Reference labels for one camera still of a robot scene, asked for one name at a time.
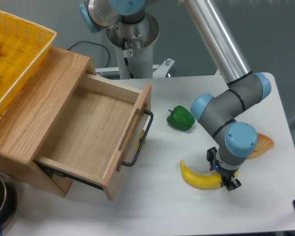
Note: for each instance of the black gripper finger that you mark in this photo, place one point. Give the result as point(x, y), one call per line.
point(211, 158)
point(230, 183)

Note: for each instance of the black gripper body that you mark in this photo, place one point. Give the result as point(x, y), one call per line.
point(224, 169)

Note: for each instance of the yellow banana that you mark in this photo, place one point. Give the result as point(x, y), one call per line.
point(209, 181)

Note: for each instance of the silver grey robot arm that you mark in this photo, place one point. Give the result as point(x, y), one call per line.
point(216, 114)

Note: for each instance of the green bell pepper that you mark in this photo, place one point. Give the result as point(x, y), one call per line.
point(180, 118)

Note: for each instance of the orange bread slice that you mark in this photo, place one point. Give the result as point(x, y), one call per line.
point(264, 144)

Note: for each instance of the open wooden drawer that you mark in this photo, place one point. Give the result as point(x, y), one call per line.
point(98, 128)

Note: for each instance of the wooden cabinet box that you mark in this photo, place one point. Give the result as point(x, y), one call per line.
point(27, 121)

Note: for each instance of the dark metal pot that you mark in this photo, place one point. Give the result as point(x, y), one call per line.
point(8, 203)

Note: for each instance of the yellow plastic basket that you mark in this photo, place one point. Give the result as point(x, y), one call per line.
point(23, 47)

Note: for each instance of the black metal drawer handle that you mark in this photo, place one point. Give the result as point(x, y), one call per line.
point(141, 140)

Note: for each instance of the white metal base bracket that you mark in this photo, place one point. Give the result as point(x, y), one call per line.
point(159, 70)

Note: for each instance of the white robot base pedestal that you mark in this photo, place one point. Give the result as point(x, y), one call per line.
point(133, 42)

